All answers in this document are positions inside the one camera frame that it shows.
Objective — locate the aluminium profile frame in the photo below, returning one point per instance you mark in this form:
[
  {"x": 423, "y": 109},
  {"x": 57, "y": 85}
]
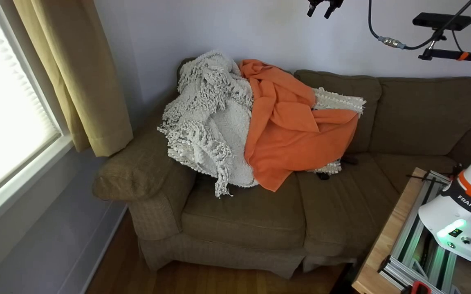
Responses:
[{"x": 420, "y": 245}]

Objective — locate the yellow curtain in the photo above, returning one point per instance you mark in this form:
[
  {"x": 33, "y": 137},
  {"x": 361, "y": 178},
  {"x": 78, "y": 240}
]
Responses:
[{"x": 77, "y": 70}]

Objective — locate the olive green sofa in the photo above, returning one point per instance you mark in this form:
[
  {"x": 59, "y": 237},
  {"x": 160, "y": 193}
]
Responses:
[{"x": 257, "y": 217}]

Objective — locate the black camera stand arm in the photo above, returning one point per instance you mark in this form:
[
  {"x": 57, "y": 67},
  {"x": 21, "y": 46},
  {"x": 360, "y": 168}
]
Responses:
[{"x": 458, "y": 56}]

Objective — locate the wooden table board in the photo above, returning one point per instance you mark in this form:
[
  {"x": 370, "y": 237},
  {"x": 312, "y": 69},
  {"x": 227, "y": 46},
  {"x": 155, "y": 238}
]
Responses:
[{"x": 387, "y": 238}]

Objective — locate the orange towel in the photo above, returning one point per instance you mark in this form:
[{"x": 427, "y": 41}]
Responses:
[{"x": 289, "y": 124}]

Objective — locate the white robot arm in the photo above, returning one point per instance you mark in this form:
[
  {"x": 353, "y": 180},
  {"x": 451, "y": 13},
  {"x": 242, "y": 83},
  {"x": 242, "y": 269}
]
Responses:
[{"x": 469, "y": 206}]

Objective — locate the window with white blind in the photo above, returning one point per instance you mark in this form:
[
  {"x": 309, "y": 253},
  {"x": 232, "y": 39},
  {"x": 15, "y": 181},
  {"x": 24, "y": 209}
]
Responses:
[{"x": 6, "y": 103}]

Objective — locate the white knitted blanket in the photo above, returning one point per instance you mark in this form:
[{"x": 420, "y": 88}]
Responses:
[{"x": 208, "y": 124}]

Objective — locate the red clamp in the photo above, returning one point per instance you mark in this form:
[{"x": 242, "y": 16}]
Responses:
[{"x": 417, "y": 287}]

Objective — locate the black camera bar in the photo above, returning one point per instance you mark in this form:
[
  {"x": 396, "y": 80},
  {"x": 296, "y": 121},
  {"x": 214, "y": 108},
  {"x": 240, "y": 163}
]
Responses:
[{"x": 441, "y": 21}]

